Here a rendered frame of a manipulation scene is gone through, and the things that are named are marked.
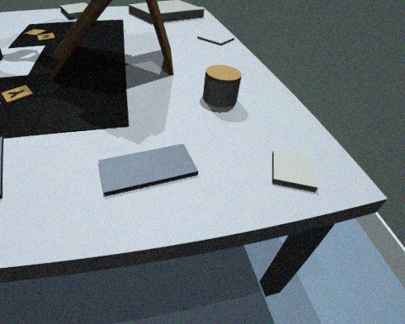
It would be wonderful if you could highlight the grey cylinder with tan lid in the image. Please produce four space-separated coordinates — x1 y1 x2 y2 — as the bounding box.
203 64 242 107

